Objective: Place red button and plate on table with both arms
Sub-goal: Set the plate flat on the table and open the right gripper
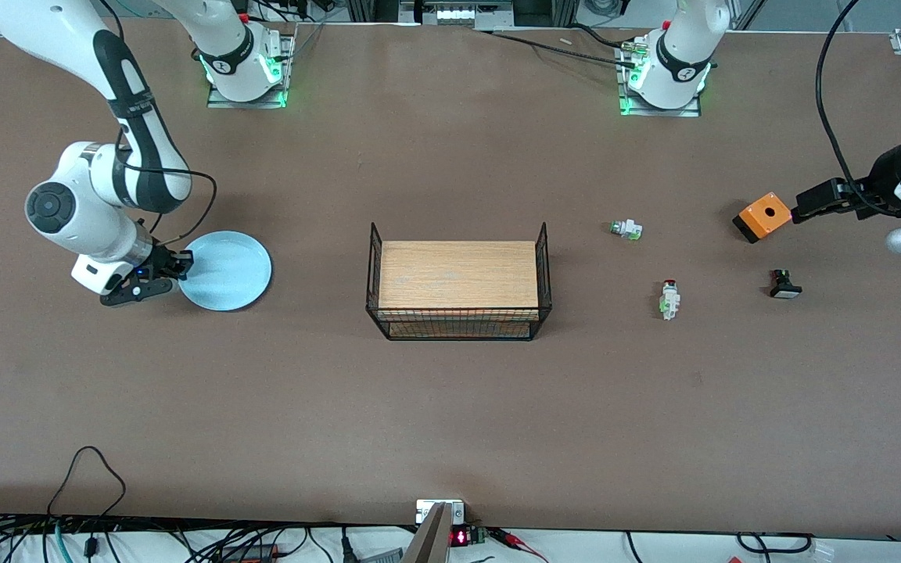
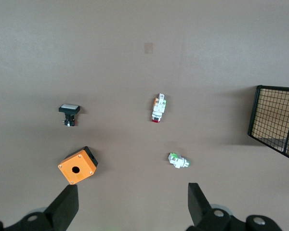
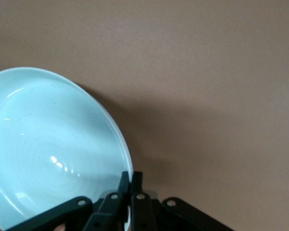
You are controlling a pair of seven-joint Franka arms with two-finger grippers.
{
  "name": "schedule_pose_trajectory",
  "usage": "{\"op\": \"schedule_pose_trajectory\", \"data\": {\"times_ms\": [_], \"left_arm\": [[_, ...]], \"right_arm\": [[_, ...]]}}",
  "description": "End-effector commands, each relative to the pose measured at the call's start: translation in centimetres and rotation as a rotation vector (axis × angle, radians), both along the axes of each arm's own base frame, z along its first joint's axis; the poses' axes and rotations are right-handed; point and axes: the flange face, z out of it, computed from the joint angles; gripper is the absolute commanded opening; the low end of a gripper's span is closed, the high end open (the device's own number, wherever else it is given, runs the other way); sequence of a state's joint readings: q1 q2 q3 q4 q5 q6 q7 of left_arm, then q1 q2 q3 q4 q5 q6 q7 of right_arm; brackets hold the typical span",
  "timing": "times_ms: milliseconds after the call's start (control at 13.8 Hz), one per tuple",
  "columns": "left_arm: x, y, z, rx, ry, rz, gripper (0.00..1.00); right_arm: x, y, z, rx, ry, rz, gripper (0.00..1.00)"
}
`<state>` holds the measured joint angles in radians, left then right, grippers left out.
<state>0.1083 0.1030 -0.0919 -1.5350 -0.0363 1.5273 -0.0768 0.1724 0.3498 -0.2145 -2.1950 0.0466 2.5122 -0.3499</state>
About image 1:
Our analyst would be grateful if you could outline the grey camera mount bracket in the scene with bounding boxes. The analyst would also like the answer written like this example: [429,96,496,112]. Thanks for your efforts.
[402,499,468,563]

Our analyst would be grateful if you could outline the wooden shelf board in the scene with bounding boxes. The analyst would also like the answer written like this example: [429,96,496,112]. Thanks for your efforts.
[379,241,539,339]

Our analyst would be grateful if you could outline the thin black looped cable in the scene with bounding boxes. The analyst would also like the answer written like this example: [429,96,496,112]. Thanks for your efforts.
[47,445,127,522]

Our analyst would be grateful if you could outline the tangled black cable bundle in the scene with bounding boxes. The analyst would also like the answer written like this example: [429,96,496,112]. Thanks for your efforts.
[0,515,420,563]

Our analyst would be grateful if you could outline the black cable across table edge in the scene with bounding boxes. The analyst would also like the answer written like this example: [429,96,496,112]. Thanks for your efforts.
[488,23,641,66]

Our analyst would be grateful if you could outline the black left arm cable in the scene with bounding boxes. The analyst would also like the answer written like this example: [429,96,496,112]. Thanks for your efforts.
[813,0,901,220]

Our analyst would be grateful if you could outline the red clip lead wires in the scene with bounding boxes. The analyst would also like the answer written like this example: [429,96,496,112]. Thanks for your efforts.
[488,527,551,563]

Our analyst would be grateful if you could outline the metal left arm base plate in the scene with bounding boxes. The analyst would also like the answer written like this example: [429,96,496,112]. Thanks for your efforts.
[617,35,708,119]

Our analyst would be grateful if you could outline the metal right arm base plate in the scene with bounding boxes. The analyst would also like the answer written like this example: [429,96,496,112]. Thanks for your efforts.
[206,31,296,109]

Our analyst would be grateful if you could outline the black rectangular white-capped button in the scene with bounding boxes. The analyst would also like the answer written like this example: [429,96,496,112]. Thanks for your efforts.
[767,268,804,300]

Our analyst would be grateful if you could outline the light blue round plate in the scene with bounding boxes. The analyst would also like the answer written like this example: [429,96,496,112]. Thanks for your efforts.
[178,230,274,313]

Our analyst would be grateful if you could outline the black wire mesh rack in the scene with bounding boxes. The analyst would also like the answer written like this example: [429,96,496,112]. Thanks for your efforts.
[365,222,553,342]

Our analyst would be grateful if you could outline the orange button enclosure box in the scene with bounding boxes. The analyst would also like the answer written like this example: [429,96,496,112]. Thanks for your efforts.
[732,192,795,245]

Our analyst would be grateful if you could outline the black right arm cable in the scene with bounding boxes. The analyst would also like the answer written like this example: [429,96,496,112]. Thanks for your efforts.
[116,125,219,245]

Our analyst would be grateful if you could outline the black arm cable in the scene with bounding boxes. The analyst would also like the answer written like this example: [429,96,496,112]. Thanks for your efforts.
[116,125,219,245]
[813,0,901,220]

